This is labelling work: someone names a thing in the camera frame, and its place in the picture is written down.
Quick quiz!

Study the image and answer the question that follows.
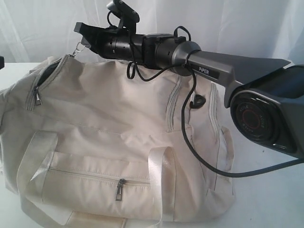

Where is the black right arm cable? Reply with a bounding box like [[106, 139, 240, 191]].
[[106, 9, 304, 178]]

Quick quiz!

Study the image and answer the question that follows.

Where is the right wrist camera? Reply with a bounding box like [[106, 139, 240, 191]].
[[106, 0, 140, 34]]

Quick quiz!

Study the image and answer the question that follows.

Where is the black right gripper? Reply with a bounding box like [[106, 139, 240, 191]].
[[74, 22, 144, 62]]

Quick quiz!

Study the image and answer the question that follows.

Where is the white backdrop curtain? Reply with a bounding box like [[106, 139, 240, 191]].
[[0, 0, 304, 64]]

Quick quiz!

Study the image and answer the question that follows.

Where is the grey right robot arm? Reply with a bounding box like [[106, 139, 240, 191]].
[[74, 22, 304, 158]]

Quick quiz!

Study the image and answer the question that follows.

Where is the black plastic D-ring right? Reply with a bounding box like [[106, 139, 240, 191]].
[[189, 94, 206, 110]]

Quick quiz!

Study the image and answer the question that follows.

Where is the dark front pocket zipper pull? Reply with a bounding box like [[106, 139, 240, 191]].
[[115, 179, 127, 201]]

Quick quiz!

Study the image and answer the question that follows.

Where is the cream duffel bag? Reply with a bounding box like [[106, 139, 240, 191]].
[[0, 56, 235, 228]]

